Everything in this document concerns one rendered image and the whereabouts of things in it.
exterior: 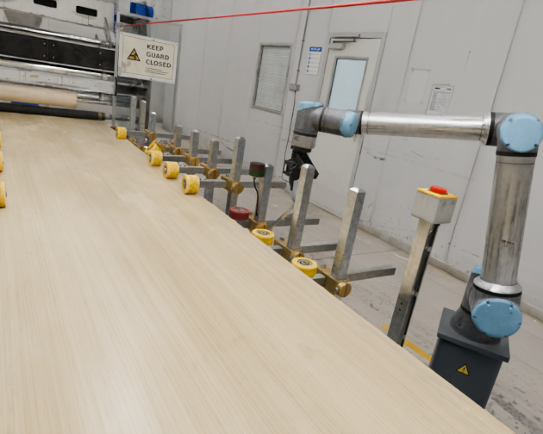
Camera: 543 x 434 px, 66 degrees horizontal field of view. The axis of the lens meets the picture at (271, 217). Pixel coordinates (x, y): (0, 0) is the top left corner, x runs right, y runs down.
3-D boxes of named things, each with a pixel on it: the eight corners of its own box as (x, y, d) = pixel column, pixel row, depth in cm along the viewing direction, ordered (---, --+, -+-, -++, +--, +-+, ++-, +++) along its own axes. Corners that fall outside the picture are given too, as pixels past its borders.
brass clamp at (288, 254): (283, 250, 163) (286, 238, 161) (304, 264, 152) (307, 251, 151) (271, 251, 159) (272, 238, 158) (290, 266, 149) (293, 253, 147)
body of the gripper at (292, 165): (296, 175, 168) (302, 145, 165) (309, 181, 162) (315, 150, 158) (281, 174, 164) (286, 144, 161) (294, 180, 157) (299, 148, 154)
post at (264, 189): (252, 271, 181) (270, 162, 167) (256, 275, 178) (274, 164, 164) (245, 272, 179) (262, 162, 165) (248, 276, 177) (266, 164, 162)
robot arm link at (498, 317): (511, 322, 154) (544, 112, 136) (520, 346, 139) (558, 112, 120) (465, 315, 160) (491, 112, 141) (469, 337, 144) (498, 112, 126)
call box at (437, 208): (427, 216, 109) (434, 188, 106) (450, 226, 103) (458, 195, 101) (408, 217, 105) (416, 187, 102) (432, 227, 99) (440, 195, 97)
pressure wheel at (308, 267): (287, 286, 136) (293, 253, 133) (311, 291, 135) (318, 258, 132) (283, 297, 128) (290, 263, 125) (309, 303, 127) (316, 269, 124)
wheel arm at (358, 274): (387, 273, 155) (390, 263, 154) (394, 277, 152) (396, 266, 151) (290, 287, 131) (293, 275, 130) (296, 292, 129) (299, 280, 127)
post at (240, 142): (227, 238, 199) (242, 136, 185) (231, 240, 196) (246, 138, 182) (221, 238, 197) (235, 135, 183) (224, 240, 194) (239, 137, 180)
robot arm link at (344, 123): (361, 112, 155) (328, 106, 159) (356, 112, 145) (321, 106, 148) (355, 138, 158) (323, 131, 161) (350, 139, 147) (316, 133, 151)
